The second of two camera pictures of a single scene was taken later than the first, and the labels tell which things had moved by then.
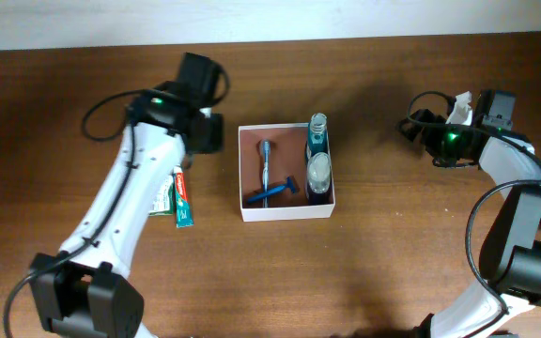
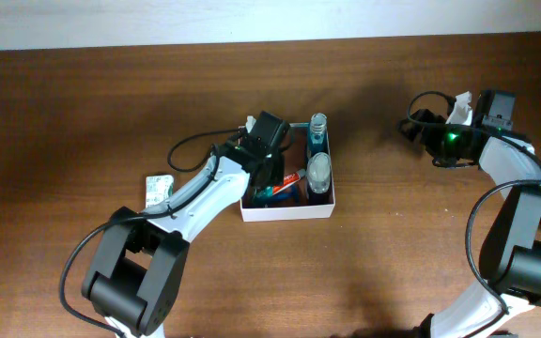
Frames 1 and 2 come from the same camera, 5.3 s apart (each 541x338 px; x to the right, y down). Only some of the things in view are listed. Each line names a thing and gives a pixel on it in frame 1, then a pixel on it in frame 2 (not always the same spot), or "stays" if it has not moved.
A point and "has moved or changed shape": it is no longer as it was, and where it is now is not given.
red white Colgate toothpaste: x=184 y=218 has moved or changed shape
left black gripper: x=216 y=143 -> x=279 y=172
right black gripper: x=429 y=139 stays
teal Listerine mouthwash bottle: x=317 y=135 stays
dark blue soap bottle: x=318 y=180 stays
